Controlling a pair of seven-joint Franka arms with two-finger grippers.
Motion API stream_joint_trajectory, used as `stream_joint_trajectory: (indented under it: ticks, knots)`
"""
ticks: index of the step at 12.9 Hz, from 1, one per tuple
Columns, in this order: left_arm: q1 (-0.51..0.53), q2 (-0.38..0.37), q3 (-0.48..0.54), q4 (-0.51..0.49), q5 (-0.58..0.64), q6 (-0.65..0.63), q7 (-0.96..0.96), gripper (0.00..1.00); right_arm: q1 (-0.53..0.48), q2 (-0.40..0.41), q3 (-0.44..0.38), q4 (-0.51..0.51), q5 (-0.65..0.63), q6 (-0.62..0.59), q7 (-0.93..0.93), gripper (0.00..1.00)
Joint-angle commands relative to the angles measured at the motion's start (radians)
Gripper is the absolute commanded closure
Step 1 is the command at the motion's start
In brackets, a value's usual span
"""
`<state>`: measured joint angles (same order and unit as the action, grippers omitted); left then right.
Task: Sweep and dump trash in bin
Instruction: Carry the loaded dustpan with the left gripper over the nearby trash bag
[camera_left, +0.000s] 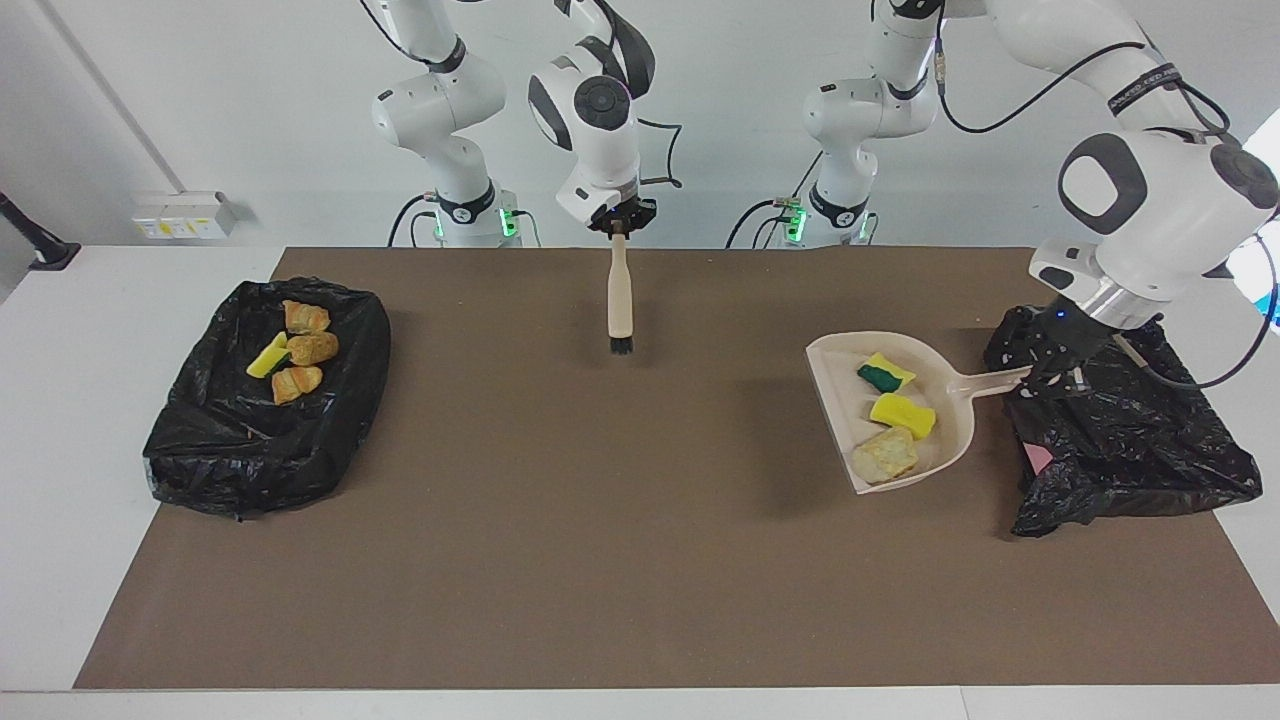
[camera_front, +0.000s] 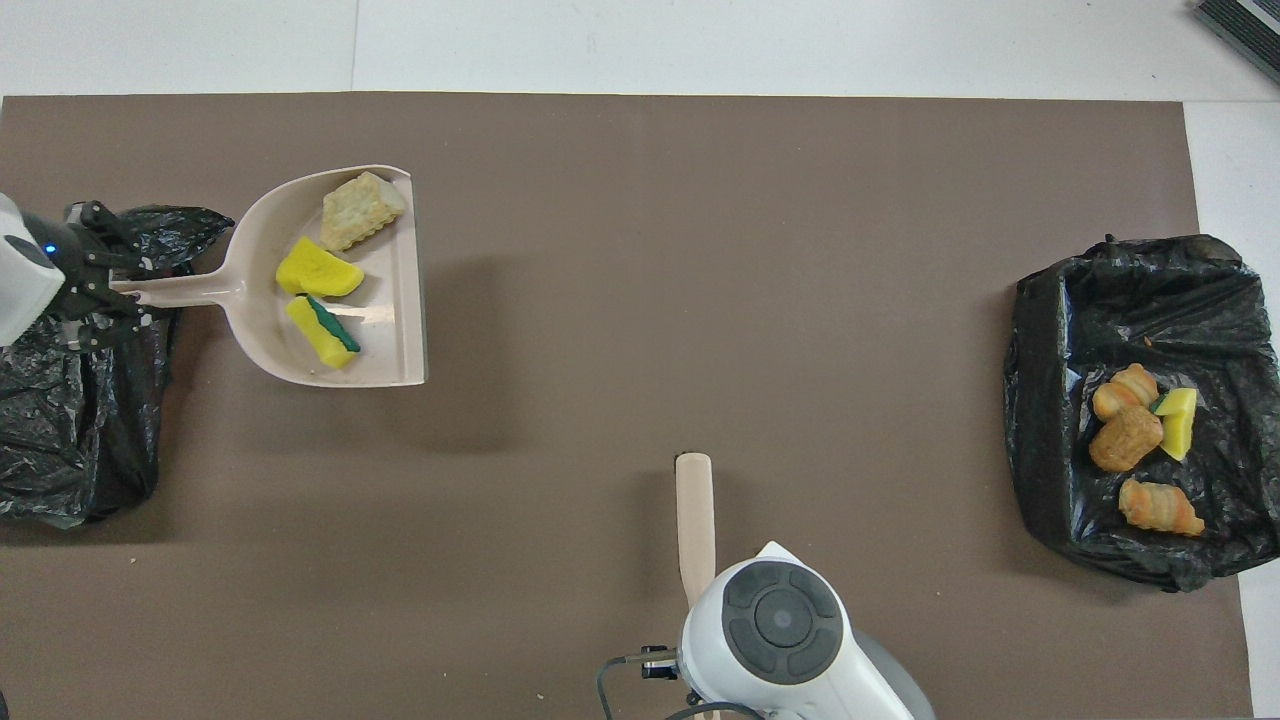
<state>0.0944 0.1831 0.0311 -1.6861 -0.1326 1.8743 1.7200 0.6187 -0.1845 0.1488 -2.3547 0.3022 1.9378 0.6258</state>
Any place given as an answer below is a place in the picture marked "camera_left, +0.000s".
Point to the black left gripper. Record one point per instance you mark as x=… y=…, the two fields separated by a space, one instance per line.
x=1070 y=335

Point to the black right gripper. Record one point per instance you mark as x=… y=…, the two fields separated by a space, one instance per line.
x=625 y=210

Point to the beige hand brush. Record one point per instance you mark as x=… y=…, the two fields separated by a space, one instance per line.
x=620 y=300

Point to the beige plastic dustpan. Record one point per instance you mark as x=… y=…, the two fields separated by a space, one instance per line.
x=950 y=385

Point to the yellow green sponge piece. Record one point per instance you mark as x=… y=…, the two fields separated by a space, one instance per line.
x=885 y=373
x=903 y=413
x=268 y=355

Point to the toy croissant bread piece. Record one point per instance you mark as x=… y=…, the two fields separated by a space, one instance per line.
x=305 y=317
x=297 y=382
x=885 y=455

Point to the brown toy bread nugget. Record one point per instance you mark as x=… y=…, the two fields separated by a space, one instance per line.
x=312 y=347

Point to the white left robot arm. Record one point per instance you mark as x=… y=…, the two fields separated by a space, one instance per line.
x=1170 y=220

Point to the pink plastic bin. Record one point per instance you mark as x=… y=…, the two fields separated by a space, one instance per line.
x=1038 y=458

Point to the black trash bag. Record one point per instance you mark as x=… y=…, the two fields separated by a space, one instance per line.
x=1130 y=470
x=240 y=450

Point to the green lit connector box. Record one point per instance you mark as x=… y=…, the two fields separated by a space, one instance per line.
x=795 y=220
x=508 y=220

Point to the cyan object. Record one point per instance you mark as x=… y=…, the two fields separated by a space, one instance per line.
x=1275 y=303

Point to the brown table mat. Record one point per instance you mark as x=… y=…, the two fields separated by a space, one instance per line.
x=640 y=620

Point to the black clamp stand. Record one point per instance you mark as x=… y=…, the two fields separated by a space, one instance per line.
x=45 y=250

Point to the white wall socket box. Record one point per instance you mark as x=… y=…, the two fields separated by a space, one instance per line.
x=180 y=220

